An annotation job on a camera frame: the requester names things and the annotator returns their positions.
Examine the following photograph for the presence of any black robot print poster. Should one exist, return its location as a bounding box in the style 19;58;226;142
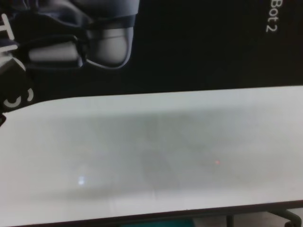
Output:
0;0;303;114

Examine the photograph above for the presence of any teal object under table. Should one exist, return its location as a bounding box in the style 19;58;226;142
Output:
122;218;196;227

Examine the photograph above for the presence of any black metal table frame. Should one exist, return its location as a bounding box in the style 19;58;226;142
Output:
226;205;303;227

